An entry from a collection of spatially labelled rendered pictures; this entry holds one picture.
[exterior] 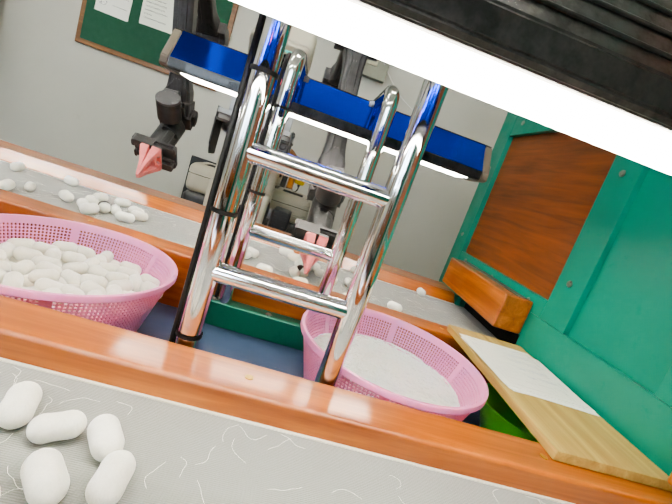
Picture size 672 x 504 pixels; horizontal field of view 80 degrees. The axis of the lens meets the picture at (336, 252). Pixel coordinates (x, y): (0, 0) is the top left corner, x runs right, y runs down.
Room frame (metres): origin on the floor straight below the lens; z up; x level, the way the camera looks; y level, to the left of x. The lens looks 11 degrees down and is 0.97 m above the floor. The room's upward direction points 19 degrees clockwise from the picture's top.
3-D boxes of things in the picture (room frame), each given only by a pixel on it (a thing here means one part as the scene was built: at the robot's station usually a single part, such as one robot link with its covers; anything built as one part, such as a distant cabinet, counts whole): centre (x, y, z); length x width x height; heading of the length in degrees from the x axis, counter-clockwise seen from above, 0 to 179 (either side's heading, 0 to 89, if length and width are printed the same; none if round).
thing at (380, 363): (0.52, -0.12, 0.71); 0.22 x 0.22 x 0.06
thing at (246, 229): (0.70, 0.08, 0.90); 0.20 x 0.19 x 0.45; 98
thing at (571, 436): (0.55, -0.33, 0.77); 0.33 x 0.15 x 0.01; 8
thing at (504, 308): (0.90, -0.34, 0.83); 0.30 x 0.06 x 0.07; 8
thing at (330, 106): (0.78, 0.09, 1.08); 0.62 x 0.08 x 0.07; 98
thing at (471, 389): (0.52, -0.12, 0.72); 0.27 x 0.27 x 0.10
